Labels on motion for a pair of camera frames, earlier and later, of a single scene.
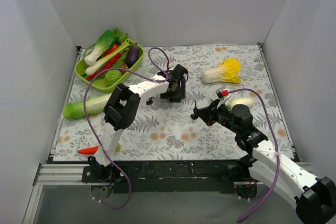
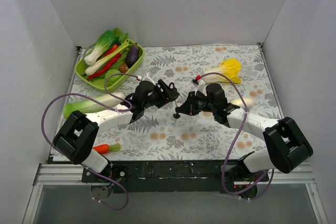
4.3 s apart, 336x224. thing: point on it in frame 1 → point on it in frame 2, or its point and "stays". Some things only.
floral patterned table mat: (166, 130) stays
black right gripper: (208, 114) → (192, 104)
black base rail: (207, 177) stays
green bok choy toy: (106, 40) stays
